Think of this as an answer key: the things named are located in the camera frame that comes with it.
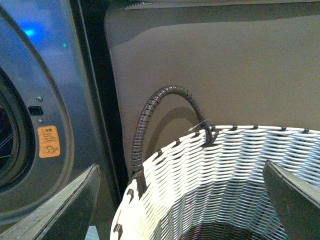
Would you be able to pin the white woven laundry basket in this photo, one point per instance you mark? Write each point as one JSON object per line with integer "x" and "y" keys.
{"x": 187, "y": 191}

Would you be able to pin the dark grey washing machine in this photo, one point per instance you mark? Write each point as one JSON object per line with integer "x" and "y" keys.
{"x": 47, "y": 78}

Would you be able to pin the dark brown basket handle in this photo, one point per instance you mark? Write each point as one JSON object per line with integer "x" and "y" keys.
{"x": 137, "y": 169}

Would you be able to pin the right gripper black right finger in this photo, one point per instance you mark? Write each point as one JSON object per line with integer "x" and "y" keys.
{"x": 296, "y": 202}

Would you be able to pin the orange warning sticker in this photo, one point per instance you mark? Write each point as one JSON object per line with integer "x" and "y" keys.
{"x": 49, "y": 142}

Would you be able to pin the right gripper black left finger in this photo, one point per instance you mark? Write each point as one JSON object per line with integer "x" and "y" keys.
{"x": 65, "y": 216}

